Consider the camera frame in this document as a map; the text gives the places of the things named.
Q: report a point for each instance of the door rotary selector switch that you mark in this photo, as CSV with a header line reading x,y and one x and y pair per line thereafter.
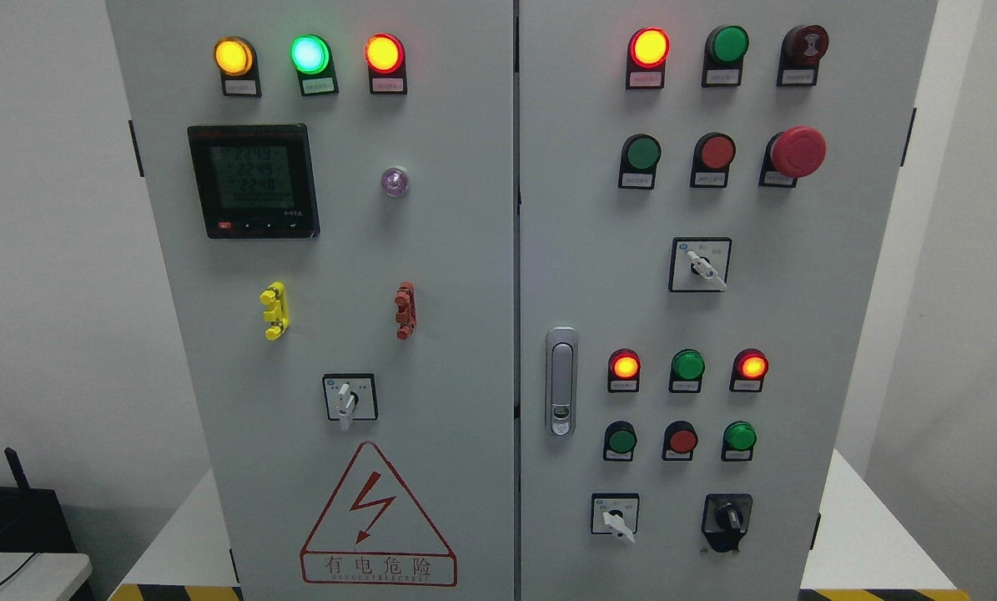
x,y
350,397

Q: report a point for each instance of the green lit indicator light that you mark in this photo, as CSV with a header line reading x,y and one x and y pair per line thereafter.
x,y
314,66

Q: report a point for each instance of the yellow indicator light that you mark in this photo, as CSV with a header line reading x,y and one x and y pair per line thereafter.
x,y
238,68

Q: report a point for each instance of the red lit indicator lower left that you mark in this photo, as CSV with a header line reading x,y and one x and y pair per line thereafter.
x,y
624,368

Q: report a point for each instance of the small purple clear indicator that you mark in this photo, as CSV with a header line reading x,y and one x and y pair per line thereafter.
x,y
394,182

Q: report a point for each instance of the green push button lower left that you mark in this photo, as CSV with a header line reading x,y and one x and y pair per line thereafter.
x,y
619,442

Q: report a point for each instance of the green push button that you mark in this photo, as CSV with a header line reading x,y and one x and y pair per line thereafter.
x,y
738,443
619,442
639,158

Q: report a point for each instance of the green indicator lower middle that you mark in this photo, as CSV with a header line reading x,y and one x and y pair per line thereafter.
x,y
686,372

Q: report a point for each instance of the left grey cabinet door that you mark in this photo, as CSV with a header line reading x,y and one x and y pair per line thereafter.
x,y
445,396

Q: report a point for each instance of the grey cabinet door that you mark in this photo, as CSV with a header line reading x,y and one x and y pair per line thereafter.
x,y
445,396
597,257

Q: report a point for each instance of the green push button upper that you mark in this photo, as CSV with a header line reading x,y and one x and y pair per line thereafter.
x,y
639,158

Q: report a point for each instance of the red push button lower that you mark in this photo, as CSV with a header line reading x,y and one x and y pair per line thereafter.
x,y
679,442

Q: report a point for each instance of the red push button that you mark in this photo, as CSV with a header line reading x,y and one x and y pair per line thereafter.
x,y
714,153
679,442

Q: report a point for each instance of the right grey cabinet door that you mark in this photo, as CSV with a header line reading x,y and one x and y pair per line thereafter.
x,y
597,257

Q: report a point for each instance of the red lit indicator lower right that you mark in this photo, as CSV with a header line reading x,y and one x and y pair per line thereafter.
x,y
750,366

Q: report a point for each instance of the red push button upper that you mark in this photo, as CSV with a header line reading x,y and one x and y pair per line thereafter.
x,y
714,153

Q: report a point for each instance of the red electric hazard warning sticker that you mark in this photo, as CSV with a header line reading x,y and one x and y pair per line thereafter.
x,y
373,530

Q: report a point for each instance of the black digital power meter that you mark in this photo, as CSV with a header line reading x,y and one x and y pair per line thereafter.
x,y
255,181

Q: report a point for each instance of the red lit indicator light left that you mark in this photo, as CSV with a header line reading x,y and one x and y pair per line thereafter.
x,y
385,56

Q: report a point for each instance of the green push button lower right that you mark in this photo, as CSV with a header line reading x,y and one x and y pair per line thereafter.
x,y
738,443

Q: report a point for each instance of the red lit indicator top right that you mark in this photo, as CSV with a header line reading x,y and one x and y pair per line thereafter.
x,y
647,53

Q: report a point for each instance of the red emergency stop mushroom button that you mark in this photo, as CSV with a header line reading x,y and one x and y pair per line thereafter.
x,y
790,155

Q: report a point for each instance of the green indicator top right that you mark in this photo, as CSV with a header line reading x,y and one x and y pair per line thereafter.
x,y
723,56

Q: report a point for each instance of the dark red buzzer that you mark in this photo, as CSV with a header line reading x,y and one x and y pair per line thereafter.
x,y
801,53

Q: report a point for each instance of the white cabinet platform base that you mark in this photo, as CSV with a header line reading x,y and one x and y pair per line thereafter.
x,y
861,552

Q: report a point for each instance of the black device with antenna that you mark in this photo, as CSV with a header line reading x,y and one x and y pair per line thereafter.
x,y
31,519

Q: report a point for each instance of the white side table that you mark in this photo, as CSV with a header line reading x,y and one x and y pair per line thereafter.
x,y
43,577

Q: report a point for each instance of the silver door lock handle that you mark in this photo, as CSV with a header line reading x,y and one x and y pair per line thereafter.
x,y
561,379

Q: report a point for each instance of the upper right rotary selector switch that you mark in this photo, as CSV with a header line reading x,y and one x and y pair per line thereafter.
x,y
699,264

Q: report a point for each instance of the bottom white rotary selector switch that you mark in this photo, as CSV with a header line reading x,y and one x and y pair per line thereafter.
x,y
615,514

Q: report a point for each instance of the black knob rotary switch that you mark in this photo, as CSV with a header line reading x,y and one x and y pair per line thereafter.
x,y
725,520

